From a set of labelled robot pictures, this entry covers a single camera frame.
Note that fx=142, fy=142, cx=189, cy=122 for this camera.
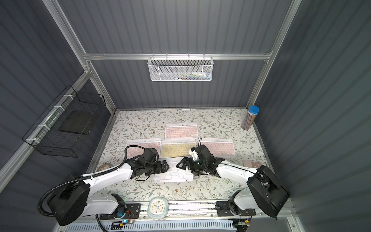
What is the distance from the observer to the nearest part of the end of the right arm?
64 centimetres

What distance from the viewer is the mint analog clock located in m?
0.72

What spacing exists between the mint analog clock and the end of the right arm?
197 millimetres
